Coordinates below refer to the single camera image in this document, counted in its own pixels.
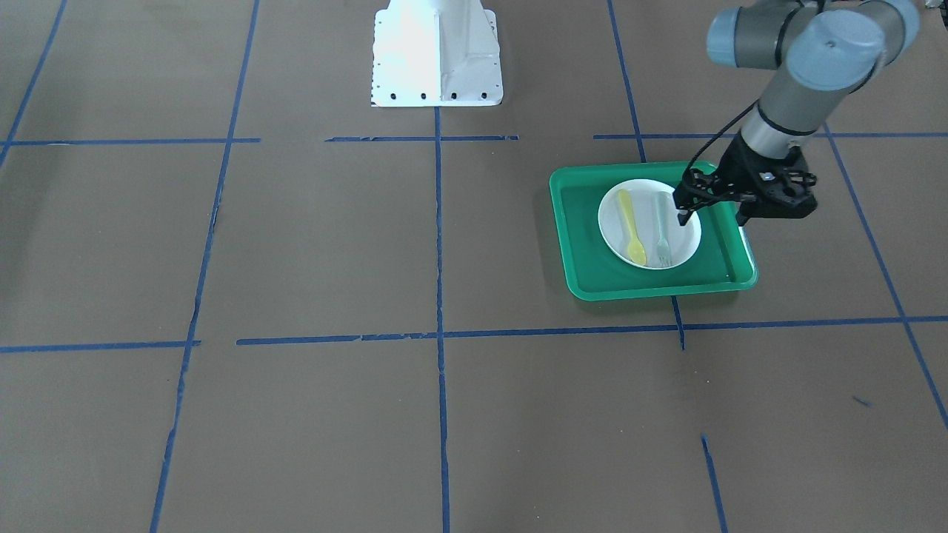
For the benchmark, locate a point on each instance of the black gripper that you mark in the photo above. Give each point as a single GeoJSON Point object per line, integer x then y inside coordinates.
{"type": "Point", "coordinates": [733, 166]}

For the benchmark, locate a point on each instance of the yellow plastic spoon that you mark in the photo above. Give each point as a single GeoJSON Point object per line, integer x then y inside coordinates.
{"type": "Point", "coordinates": [634, 248]}

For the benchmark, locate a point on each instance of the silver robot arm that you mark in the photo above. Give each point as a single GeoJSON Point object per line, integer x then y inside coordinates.
{"type": "Point", "coordinates": [819, 55]}

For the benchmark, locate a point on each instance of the pale green plastic fork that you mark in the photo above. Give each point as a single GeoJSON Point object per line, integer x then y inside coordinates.
{"type": "Point", "coordinates": [662, 246]}

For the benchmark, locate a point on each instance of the green plastic tray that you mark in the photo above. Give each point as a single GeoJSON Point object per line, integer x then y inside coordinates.
{"type": "Point", "coordinates": [724, 261]}

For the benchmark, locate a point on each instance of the white round plate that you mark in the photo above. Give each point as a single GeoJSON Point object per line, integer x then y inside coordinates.
{"type": "Point", "coordinates": [639, 223]}

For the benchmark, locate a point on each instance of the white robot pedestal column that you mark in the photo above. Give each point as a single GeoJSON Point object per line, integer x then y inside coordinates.
{"type": "Point", "coordinates": [436, 53]}

